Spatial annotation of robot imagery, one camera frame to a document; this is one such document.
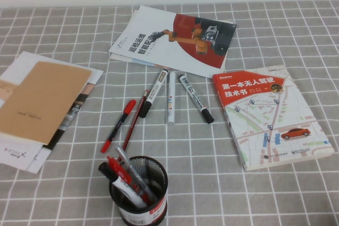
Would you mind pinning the grey pen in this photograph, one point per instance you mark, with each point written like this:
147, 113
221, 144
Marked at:
132, 170

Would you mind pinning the black pen with red cap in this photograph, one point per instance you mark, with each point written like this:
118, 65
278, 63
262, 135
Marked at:
119, 125

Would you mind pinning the red pen with clip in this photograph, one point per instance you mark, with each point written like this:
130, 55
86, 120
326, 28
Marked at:
116, 167

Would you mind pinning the black mesh pen holder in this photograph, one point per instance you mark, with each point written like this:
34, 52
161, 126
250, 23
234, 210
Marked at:
156, 210

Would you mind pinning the white paint marker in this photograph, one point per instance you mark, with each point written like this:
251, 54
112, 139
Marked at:
171, 99

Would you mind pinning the white marker with brown label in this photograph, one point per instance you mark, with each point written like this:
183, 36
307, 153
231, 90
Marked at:
155, 91

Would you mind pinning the white marker with dark label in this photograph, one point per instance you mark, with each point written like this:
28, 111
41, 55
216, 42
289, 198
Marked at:
194, 99

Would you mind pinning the red pencil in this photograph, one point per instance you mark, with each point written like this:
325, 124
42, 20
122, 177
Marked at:
133, 122

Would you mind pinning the white red robot brochure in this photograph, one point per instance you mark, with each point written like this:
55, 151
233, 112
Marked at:
159, 46

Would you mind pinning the red book with map cover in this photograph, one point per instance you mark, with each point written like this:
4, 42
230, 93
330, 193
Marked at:
265, 117

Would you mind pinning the white marker with red label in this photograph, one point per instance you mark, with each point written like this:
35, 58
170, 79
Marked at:
124, 189

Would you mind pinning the grey checked tablecloth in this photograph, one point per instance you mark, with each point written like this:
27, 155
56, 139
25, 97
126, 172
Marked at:
238, 197

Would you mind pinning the brown kraft notebook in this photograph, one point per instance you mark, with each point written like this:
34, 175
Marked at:
39, 99

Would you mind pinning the brown notebook on papers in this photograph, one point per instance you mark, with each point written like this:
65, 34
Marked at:
31, 57

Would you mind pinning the white paper with X logo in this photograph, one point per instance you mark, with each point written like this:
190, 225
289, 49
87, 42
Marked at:
16, 154

